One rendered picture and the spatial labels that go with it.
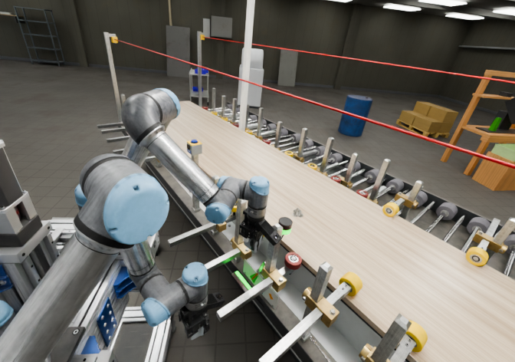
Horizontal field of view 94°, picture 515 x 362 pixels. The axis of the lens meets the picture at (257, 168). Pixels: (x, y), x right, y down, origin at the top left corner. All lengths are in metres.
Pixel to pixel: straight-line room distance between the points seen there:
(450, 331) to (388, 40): 13.08
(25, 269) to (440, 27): 15.18
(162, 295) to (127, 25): 12.07
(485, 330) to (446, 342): 0.20
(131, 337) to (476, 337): 1.68
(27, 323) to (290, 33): 11.94
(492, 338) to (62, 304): 1.39
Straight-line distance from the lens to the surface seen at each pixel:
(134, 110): 0.81
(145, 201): 0.48
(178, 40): 11.71
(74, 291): 0.57
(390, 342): 0.93
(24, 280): 1.00
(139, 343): 1.84
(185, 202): 1.87
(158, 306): 0.79
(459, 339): 1.34
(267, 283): 1.19
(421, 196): 2.30
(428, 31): 14.84
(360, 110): 5.95
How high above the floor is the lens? 1.81
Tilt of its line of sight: 28 degrees down
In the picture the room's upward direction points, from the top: 6 degrees clockwise
